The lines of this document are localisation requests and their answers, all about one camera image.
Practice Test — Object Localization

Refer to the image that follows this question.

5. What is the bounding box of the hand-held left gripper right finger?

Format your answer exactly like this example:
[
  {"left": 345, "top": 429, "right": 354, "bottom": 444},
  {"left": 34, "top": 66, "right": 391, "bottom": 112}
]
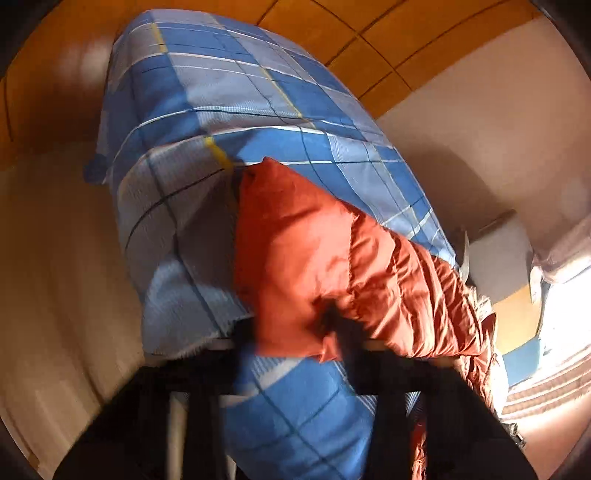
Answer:
[{"left": 322, "top": 311, "right": 539, "bottom": 480}]

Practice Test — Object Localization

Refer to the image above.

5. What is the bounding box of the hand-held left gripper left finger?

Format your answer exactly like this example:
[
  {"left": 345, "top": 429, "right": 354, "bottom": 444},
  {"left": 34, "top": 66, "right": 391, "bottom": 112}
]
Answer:
[{"left": 53, "top": 318, "right": 259, "bottom": 480}]

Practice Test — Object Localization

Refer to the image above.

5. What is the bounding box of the orange down jacket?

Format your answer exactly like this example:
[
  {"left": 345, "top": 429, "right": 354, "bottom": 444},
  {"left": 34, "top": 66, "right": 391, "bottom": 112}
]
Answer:
[{"left": 233, "top": 157, "right": 509, "bottom": 480}]

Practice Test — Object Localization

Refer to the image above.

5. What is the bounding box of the white bed side board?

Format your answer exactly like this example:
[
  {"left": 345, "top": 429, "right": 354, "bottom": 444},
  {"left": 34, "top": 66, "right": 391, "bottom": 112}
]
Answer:
[{"left": 459, "top": 225, "right": 472, "bottom": 283}]

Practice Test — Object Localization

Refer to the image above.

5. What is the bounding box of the grey headboard panel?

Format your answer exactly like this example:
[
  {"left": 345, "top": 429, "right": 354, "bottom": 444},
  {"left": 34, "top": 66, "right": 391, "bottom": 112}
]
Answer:
[{"left": 470, "top": 213, "right": 533, "bottom": 306}]

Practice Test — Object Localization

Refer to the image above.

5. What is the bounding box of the yellow headboard panel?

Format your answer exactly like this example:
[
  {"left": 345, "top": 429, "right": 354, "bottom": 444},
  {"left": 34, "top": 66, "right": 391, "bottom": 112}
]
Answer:
[{"left": 491, "top": 282, "right": 544, "bottom": 357}]

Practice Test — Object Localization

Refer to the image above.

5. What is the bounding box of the blue headboard panel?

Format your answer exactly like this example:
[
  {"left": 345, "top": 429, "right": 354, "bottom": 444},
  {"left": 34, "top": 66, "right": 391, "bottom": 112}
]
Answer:
[{"left": 501, "top": 338, "right": 551, "bottom": 389}]

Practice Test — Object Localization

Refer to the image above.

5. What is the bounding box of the sheer pleated curtain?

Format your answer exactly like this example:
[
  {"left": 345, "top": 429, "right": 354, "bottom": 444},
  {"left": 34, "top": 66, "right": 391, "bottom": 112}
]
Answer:
[{"left": 501, "top": 222, "right": 591, "bottom": 418}]

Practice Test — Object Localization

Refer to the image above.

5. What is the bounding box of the bright window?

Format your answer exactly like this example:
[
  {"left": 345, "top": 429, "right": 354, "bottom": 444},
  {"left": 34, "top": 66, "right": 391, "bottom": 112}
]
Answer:
[{"left": 538, "top": 270, "right": 591, "bottom": 367}]

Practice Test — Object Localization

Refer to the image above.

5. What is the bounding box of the blue plaid bedsheet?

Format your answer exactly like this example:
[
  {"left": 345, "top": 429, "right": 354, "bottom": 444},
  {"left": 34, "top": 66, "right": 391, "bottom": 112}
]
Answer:
[{"left": 83, "top": 9, "right": 462, "bottom": 480}]

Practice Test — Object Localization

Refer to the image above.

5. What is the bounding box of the orange wooden wardrobe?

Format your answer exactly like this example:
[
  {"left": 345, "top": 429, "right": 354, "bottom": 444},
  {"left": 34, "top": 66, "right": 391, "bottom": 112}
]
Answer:
[{"left": 0, "top": 0, "right": 548, "bottom": 172}]

